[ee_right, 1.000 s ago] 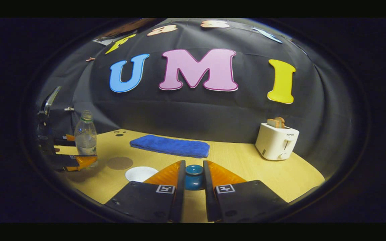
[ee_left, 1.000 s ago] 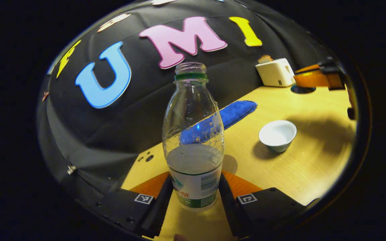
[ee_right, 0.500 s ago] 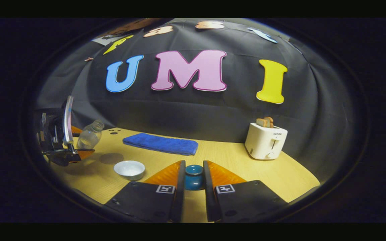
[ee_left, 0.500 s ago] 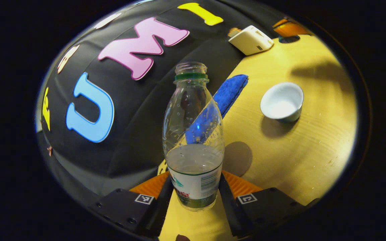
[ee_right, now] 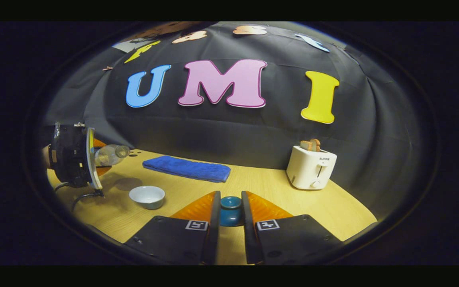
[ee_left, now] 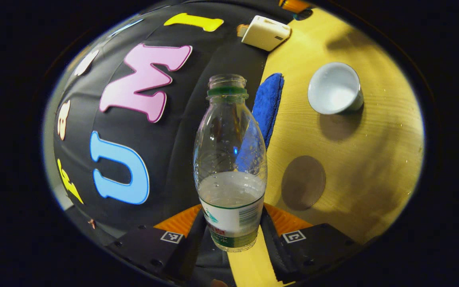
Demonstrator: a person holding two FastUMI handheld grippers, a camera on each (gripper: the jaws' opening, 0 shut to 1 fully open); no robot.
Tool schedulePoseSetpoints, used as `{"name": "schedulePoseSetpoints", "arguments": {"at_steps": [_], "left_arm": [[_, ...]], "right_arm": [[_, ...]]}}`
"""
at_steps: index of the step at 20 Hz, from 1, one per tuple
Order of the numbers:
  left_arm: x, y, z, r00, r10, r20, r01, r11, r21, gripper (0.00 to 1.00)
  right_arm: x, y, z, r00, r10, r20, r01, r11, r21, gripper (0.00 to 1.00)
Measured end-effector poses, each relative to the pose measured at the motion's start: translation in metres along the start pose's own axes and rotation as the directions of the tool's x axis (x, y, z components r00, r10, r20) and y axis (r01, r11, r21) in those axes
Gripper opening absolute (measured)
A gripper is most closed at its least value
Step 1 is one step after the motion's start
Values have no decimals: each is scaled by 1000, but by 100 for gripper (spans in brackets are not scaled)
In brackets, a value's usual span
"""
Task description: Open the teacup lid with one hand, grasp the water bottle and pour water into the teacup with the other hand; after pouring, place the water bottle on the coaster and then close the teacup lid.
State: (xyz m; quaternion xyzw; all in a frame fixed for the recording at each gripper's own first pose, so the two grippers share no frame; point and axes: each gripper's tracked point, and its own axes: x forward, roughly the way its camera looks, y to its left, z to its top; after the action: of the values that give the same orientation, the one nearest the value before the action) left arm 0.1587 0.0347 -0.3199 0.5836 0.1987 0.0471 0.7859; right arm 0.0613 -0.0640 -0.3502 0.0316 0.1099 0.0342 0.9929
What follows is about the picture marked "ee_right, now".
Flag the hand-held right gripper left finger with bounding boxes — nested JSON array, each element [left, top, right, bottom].
[[123, 191, 222, 265]]

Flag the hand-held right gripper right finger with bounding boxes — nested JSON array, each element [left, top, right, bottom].
[[241, 191, 343, 265]]

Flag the clear plastic water bottle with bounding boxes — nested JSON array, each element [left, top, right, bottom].
[[94, 144, 131, 167]]

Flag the white teacup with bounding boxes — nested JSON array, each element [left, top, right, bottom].
[[129, 185, 166, 210]]

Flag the blue folded towel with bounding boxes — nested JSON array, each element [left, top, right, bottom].
[[142, 155, 231, 183]]

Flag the white toaster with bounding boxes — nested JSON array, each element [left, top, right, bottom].
[[286, 145, 338, 191]]

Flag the black backdrop cloth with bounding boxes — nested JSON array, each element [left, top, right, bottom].
[[42, 22, 425, 222]]

